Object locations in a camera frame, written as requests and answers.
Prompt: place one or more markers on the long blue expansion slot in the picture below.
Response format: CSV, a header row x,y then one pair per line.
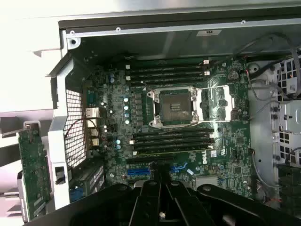
x,y
138,172

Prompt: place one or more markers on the green motherboard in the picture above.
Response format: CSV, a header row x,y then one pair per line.
x,y
235,146

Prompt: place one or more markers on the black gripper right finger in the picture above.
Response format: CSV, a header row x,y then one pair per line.
x,y
211,207

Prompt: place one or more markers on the silver chipset heatsink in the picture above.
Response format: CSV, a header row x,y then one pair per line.
x,y
207,181

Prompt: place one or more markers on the black expansion slot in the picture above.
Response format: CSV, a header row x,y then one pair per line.
x,y
138,161

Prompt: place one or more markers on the CPU socket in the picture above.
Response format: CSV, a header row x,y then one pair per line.
x,y
174,107

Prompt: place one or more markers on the round coin battery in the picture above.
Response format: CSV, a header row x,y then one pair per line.
x,y
232,75

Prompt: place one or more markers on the thin metal locking lever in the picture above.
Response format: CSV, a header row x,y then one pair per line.
x,y
211,87
223,121

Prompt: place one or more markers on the metal rear port block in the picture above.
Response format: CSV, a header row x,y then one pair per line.
x,y
91,113

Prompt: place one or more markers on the metal disk bay cage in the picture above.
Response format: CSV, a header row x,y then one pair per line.
x,y
289,113

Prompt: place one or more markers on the black RAM slot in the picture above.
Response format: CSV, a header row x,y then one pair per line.
x,y
164,81
174,150
174,139
174,133
164,75
164,70
174,145
164,63

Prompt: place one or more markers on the open black PC case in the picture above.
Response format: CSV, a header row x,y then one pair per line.
x,y
164,44

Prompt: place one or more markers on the grey parts rack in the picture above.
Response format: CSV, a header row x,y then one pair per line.
x,y
9,122

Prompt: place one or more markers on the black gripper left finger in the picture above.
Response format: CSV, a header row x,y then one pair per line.
x,y
98,207

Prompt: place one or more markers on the metal socket cover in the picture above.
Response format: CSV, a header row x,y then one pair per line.
x,y
201,106

